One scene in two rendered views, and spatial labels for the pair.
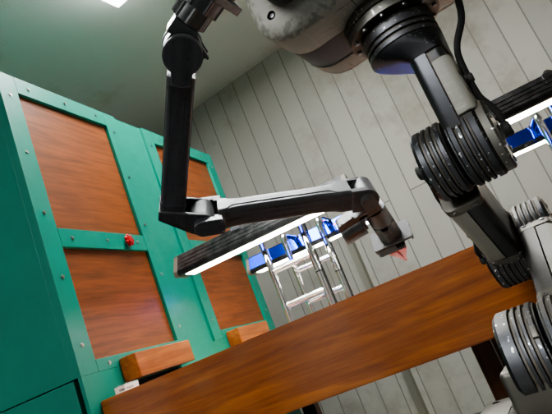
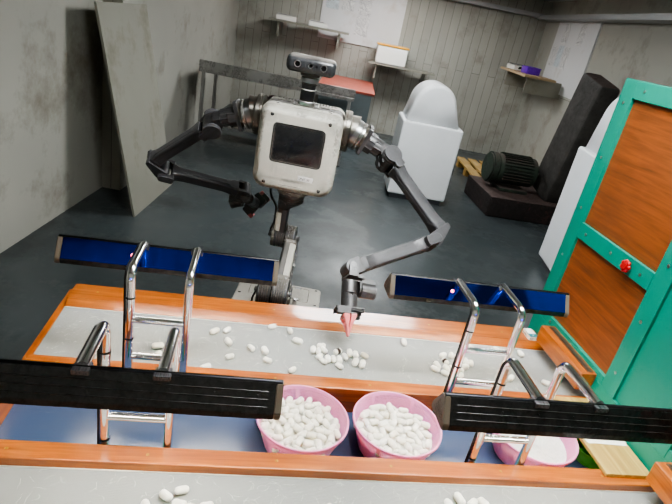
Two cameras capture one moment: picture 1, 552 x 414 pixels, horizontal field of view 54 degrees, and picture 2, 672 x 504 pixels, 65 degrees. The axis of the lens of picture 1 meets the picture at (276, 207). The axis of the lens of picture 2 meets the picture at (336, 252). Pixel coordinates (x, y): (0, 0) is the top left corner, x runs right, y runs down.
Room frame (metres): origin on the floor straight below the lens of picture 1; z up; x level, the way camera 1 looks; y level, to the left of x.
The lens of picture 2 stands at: (2.75, -1.10, 1.81)
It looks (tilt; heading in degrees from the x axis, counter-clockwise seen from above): 24 degrees down; 151
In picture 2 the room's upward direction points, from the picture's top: 12 degrees clockwise
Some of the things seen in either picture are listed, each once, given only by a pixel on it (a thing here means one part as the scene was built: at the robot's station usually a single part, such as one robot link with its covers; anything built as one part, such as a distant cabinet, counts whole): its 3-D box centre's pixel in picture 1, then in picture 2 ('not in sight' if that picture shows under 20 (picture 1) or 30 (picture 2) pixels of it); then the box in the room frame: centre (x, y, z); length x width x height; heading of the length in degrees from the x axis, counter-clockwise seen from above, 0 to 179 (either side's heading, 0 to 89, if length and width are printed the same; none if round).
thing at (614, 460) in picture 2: not in sight; (597, 433); (2.01, 0.36, 0.77); 0.33 x 0.15 x 0.01; 163
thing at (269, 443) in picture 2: not in sight; (300, 428); (1.72, -0.54, 0.72); 0.27 x 0.27 x 0.10
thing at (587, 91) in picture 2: not in sight; (533, 142); (-1.89, 3.78, 0.86); 1.07 x 1.02 x 1.73; 63
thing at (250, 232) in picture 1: (259, 227); (479, 292); (1.62, 0.07, 1.08); 0.62 x 0.08 x 0.07; 73
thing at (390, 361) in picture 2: not in sight; (328, 357); (1.43, -0.32, 0.73); 1.81 x 0.30 x 0.02; 73
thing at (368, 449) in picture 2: not in sight; (393, 433); (1.81, -0.27, 0.72); 0.27 x 0.27 x 0.10
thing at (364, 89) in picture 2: not in sight; (342, 110); (-4.96, 2.75, 0.43); 1.60 x 0.82 x 0.86; 153
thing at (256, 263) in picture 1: (314, 236); (566, 414); (2.16, -0.10, 1.08); 0.62 x 0.08 x 0.07; 73
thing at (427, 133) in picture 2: not in sight; (426, 141); (-2.31, 2.56, 0.66); 0.74 x 0.62 x 1.32; 61
